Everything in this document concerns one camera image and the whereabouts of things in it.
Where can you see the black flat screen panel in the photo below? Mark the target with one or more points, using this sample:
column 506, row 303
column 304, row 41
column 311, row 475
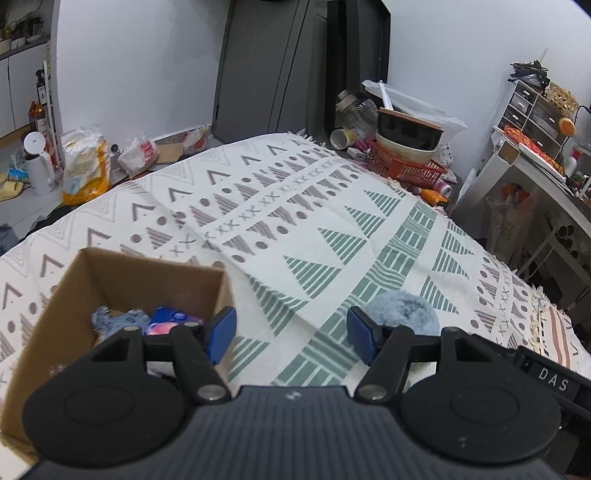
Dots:
column 355, row 60

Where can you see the brown cardboard box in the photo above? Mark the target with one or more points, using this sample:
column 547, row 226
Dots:
column 51, row 323

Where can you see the yellow and white rice bag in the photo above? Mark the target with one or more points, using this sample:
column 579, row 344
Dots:
column 87, row 166

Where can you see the woven bamboo basket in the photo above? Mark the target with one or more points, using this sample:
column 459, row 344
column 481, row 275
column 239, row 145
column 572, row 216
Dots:
column 562, row 97

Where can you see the blue denim fabric piece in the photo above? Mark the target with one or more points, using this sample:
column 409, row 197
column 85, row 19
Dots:
column 117, row 321

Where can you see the grey wardrobe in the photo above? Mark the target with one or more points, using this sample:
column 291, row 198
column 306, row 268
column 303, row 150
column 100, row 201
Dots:
column 268, row 69

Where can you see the small crumpled plastic bag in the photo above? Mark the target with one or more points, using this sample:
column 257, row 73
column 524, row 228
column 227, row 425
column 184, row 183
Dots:
column 196, row 138

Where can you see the white plastic bag red print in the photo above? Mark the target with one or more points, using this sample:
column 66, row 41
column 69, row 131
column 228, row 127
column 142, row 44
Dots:
column 137, row 154

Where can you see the fluffy grey-blue scrunchie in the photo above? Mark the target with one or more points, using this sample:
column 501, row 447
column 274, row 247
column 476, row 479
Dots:
column 406, row 311

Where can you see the orange plastic toy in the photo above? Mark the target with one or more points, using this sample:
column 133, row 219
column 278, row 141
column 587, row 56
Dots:
column 435, row 196

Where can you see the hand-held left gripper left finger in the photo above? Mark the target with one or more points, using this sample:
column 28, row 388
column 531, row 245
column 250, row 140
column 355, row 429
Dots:
column 220, row 333

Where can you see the stacked dark and cream bowls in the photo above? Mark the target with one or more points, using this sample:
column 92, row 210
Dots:
column 408, row 136

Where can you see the clear plastic jar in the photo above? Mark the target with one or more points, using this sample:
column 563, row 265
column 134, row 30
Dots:
column 358, row 108

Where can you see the yellow slippers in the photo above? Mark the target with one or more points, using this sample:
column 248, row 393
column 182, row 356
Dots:
column 9, row 190

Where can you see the blue and white wrapper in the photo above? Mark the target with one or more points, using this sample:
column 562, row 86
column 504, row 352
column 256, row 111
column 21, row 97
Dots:
column 17, row 175

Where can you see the computer desk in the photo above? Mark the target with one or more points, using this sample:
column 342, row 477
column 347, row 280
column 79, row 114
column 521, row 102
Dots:
column 517, row 184

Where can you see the grey drawer organizer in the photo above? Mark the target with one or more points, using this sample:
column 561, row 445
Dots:
column 526, row 108

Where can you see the white bottle red cap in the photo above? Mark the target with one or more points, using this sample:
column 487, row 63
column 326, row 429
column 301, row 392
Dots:
column 571, row 164

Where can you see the blue glossy packet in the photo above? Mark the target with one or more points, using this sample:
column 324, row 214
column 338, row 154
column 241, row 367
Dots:
column 171, row 318

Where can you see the clear plastic bag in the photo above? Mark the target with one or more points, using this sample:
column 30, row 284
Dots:
column 415, row 104

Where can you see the red patterned flat box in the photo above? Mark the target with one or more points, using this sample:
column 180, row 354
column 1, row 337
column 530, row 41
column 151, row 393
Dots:
column 535, row 147

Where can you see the flat cardboard piece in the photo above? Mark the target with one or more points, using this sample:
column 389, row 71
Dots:
column 168, row 153

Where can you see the orange round lamp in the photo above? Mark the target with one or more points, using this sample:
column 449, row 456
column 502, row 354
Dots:
column 567, row 127

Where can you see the white kitchen cabinet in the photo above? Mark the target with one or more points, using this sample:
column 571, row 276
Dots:
column 21, row 87

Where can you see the black hair clips pile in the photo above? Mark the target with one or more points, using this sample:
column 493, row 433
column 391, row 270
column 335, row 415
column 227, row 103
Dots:
column 530, row 71

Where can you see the red plastic basket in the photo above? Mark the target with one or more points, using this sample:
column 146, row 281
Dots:
column 401, row 168

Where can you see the white patterned blanket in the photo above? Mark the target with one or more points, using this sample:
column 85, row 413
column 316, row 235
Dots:
column 286, row 221

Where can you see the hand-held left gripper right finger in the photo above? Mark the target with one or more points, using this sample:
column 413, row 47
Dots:
column 364, row 334

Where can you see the white kettle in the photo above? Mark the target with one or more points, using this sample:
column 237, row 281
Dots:
column 39, row 164

